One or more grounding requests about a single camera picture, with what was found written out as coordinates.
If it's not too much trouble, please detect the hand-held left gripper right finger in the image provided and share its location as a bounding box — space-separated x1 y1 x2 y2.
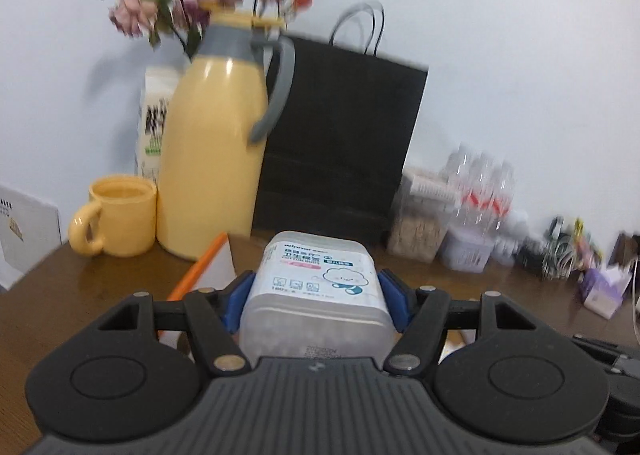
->
377 267 536 378

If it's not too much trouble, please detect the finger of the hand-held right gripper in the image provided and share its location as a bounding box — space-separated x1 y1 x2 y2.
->
571 334 640 368

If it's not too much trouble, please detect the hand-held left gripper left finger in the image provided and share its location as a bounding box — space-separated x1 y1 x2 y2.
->
97 270 253 378

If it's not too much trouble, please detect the red cardboard box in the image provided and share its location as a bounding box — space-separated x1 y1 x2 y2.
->
157 232 481 366

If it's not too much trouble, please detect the clear cotton swab box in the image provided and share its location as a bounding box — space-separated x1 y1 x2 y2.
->
239 230 396 361

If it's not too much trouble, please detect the purple tissue pack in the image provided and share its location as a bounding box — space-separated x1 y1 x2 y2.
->
580 265 632 320

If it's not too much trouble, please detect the clear seed container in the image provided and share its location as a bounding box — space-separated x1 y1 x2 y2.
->
386 169 458 263

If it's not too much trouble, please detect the grey tin box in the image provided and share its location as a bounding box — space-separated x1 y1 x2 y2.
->
440 227 493 272

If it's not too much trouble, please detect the colourful snack packet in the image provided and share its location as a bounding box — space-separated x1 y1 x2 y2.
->
572 218 601 266

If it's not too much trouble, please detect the clear water bottle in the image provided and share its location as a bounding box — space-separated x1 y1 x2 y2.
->
447 148 476 231
470 150 496 231
492 160 517 236

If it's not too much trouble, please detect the white robot figure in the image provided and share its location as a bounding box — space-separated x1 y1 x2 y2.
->
492 212 531 266

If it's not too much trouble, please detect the yellow mug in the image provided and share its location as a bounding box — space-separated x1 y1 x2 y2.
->
67 174 158 258

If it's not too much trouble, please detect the yellow thermos jug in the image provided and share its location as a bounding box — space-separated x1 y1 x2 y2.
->
156 11 296 261

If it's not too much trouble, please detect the black paper bag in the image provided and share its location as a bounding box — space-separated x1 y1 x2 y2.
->
251 0 430 248

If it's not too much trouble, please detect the white drink carton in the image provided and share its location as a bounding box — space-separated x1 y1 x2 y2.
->
135 66 188 181

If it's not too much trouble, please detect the white printed box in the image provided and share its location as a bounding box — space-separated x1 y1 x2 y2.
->
0 184 62 292

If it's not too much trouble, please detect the white cable bundle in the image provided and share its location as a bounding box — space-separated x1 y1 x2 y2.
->
542 235 576 281

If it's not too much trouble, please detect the black cable bundle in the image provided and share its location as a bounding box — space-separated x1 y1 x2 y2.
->
520 235 548 273

